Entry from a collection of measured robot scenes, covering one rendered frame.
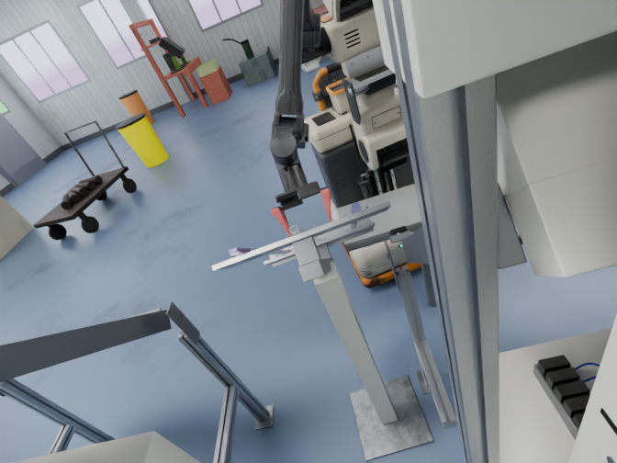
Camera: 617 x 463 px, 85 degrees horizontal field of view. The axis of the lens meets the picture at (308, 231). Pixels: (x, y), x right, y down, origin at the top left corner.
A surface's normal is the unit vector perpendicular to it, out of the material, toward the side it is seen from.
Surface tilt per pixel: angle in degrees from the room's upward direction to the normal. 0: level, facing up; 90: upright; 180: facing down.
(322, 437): 0
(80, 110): 90
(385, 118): 98
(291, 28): 75
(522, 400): 0
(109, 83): 90
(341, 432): 0
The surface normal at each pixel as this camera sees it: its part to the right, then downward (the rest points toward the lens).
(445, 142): 0.04, 0.60
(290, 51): -0.05, 0.38
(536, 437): -0.33, -0.75
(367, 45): 0.26, 0.63
